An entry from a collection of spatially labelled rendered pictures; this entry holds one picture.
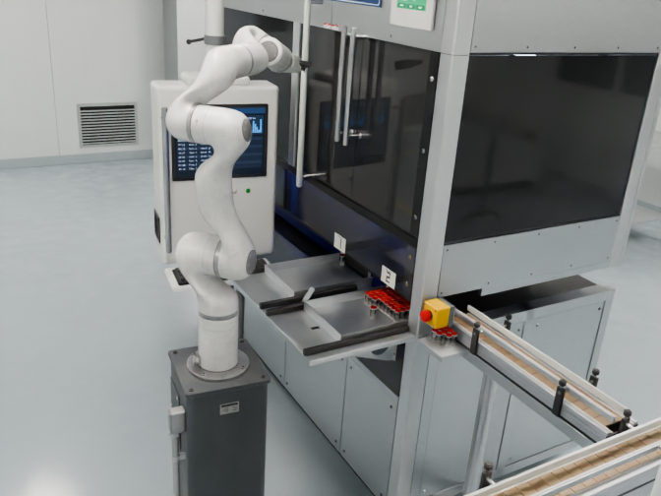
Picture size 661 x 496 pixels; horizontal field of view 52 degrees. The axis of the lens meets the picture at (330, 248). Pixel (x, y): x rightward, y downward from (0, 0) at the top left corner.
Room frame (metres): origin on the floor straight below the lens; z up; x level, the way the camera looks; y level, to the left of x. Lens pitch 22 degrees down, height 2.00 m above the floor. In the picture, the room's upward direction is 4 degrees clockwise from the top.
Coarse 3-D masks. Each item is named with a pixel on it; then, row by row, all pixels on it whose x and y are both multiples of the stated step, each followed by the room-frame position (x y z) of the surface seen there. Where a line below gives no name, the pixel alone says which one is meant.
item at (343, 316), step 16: (368, 288) 2.28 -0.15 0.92; (304, 304) 2.14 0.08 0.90; (320, 304) 2.17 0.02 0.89; (336, 304) 2.19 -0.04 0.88; (352, 304) 2.20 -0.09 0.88; (320, 320) 2.04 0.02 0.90; (336, 320) 2.08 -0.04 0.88; (352, 320) 2.08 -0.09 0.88; (368, 320) 2.09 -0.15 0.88; (384, 320) 2.10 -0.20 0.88; (336, 336) 1.94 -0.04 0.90; (352, 336) 1.94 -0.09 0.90
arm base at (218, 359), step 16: (208, 320) 1.72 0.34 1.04; (224, 320) 1.73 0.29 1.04; (208, 336) 1.72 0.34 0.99; (224, 336) 1.73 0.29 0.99; (208, 352) 1.72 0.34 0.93; (224, 352) 1.73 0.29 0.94; (240, 352) 1.84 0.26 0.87; (192, 368) 1.73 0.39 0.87; (208, 368) 1.72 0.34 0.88; (224, 368) 1.73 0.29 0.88; (240, 368) 1.75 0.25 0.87
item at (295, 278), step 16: (320, 256) 2.56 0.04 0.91; (336, 256) 2.60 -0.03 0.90; (272, 272) 2.37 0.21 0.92; (288, 272) 2.45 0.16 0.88; (304, 272) 2.46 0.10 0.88; (320, 272) 2.47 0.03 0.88; (336, 272) 2.48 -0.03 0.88; (352, 272) 2.49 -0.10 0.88; (288, 288) 2.25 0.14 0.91; (304, 288) 2.31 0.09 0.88; (320, 288) 2.26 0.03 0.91
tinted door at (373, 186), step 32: (384, 64) 2.30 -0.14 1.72; (416, 64) 2.15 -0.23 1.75; (384, 96) 2.29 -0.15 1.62; (416, 96) 2.14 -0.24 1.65; (384, 128) 2.27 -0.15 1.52; (416, 128) 2.12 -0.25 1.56; (384, 160) 2.26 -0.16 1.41; (416, 160) 2.11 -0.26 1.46; (352, 192) 2.42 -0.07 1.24; (384, 192) 2.24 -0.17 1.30
